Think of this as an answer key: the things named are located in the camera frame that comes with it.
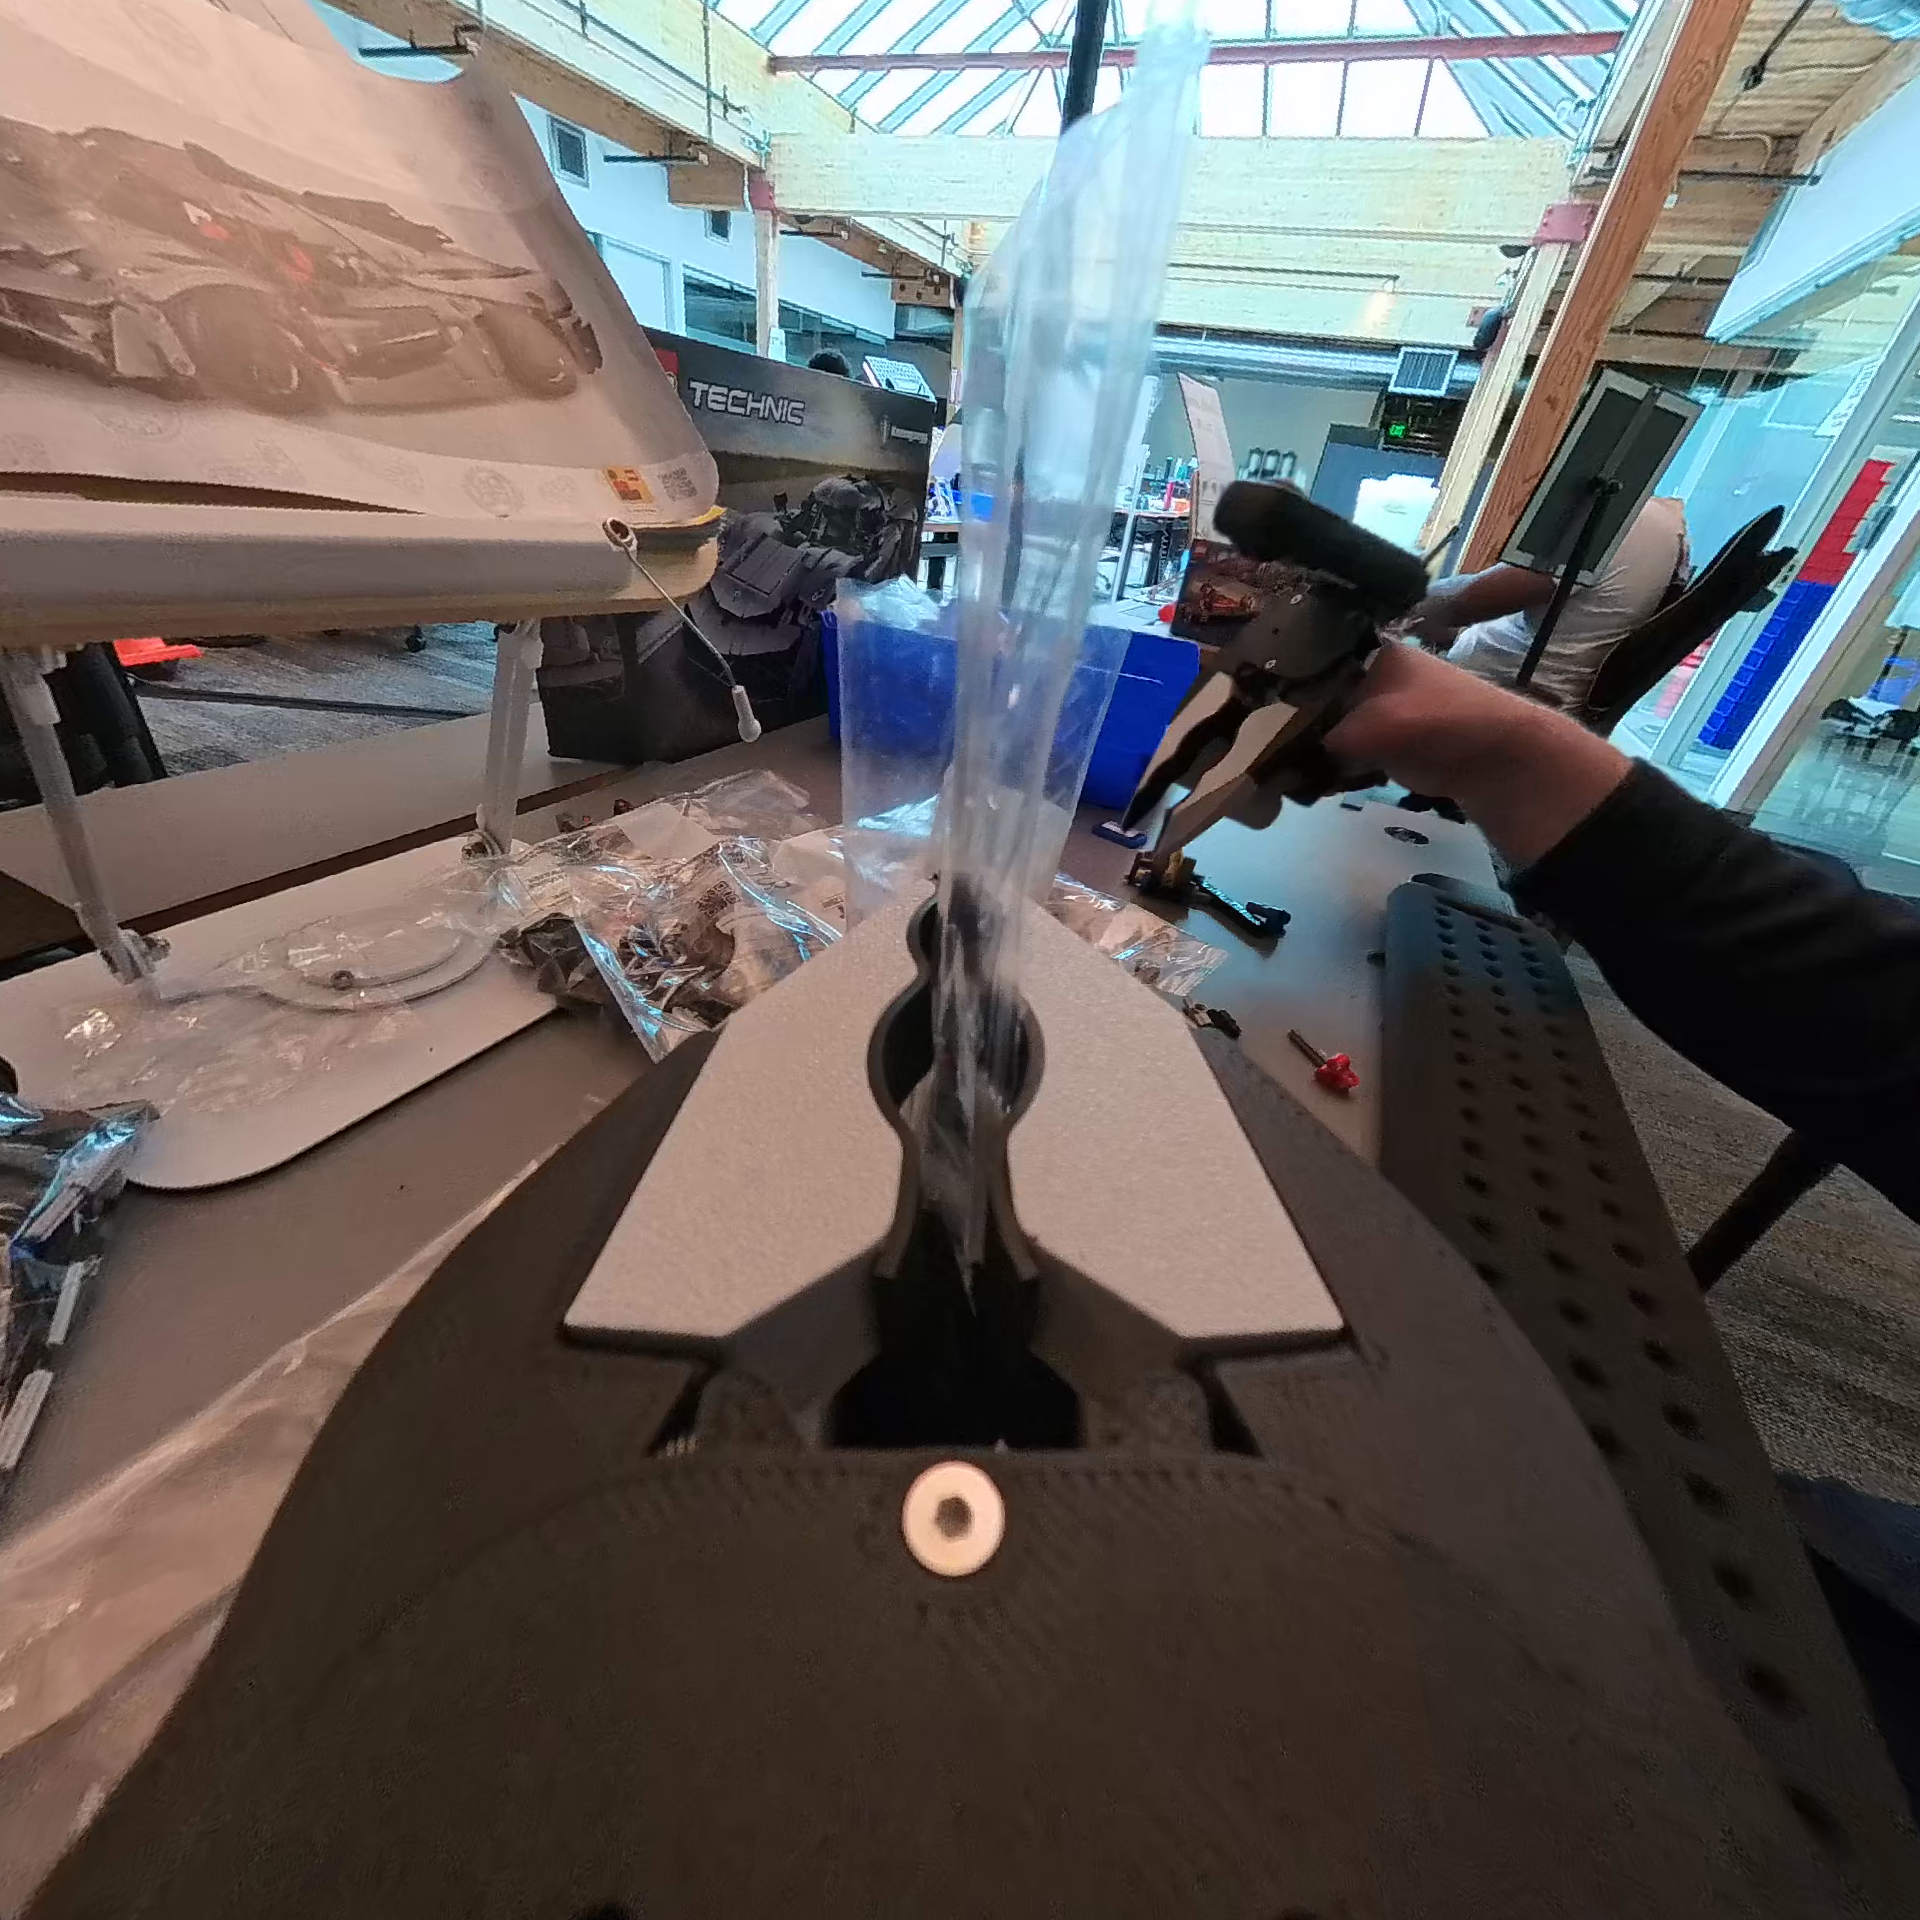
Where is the black perforated office chair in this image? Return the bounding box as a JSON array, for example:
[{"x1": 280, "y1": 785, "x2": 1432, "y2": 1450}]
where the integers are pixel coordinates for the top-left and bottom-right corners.
[{"x1": 1375, "y1": 877, "x2": 1920, "y2": 1920}]

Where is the black panel on pole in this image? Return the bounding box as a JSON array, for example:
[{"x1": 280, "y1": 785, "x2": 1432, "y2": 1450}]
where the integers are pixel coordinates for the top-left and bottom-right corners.
[{"x1": 1500, "y1": 366, "x2": 1707, "y2": 685}]

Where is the yellow black lego assembly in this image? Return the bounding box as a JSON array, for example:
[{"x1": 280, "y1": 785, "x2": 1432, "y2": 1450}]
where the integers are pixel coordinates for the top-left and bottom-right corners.
[{"x1": 1124, "y1": 847, "x2": 1296, "y2": 943}]

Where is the wooden book stand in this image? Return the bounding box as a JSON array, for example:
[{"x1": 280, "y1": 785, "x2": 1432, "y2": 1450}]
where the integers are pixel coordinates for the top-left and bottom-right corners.
[{"x1": 0, "y1": 486, "x2": 768, "y2": 1195}]

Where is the pile of lego part bags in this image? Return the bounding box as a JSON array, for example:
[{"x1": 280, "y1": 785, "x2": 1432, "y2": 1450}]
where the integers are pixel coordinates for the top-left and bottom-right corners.
[{"x1": 0, "y1": 764, "x2": 1231, "y2": 1920}]

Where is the wide clear lego bag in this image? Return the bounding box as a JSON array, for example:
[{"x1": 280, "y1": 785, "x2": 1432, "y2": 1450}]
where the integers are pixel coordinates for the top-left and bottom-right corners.
[{"x1": 832, "y1": 0, "x2": 1213, "y2": 1263}]

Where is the blue plastic storage bin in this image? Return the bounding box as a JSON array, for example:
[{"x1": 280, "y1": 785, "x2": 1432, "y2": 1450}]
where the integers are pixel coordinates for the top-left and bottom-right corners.
[{"x1": 822, "y1": 601, "x2": 1202, "y2": 813}]

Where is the grey car instruction booklet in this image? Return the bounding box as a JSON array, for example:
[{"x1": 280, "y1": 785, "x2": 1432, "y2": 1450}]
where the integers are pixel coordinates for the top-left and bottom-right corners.
[{"x1": 0, "y1": 0, "x2": 720, "y2": 520}]

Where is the stack of red blue bins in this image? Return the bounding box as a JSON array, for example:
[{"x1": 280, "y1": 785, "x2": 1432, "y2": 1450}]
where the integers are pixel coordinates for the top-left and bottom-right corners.
[{"x1": 1702, "y1": 457, "x2": 1899, "y2": 753}]

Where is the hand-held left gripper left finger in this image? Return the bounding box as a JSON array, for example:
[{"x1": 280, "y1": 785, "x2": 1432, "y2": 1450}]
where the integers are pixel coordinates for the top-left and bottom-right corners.
[{"x1": 563, "y1": 883, "x2": 950, "y2": 1447}]

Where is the black metal post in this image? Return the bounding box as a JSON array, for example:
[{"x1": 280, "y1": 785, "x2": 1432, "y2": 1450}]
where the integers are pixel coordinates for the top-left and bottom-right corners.
[{"x1": 1055, "y1": 0, "x2": 1116, "y2": 130}]

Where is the person's right hand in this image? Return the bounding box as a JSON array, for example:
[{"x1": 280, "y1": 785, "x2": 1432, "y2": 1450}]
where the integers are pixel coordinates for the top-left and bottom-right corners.
[{"x1": 1326, "y1": 637, "x2": 1634, "y2": 870}]

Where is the colourful lego box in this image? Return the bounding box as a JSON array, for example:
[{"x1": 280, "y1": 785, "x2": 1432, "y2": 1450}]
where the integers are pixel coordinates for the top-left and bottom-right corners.
[{"x1": 1175, "y1": 541, "x2": 1277, "y2": 632}]

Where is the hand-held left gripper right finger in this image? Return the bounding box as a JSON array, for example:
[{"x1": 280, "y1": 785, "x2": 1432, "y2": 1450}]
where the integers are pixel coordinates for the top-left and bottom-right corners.
[{"x1": 982, "y1": 884, "x2": 1343, "y2": 1447}]

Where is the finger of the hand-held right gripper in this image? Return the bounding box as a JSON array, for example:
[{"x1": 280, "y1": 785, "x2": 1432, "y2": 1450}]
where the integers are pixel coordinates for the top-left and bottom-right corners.
[
  {"x1": 1116, "y1": 670, "x2": 1259, "y2": 834},
  {"x1": 1157, "y1": 705, "x2": 1310, "y2": 884}
]

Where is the black lego set box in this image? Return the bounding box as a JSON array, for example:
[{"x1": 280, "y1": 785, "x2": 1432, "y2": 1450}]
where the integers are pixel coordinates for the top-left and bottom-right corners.
[{"x1": 535, "y1": 327, "x2": 950, "y2": 769}]

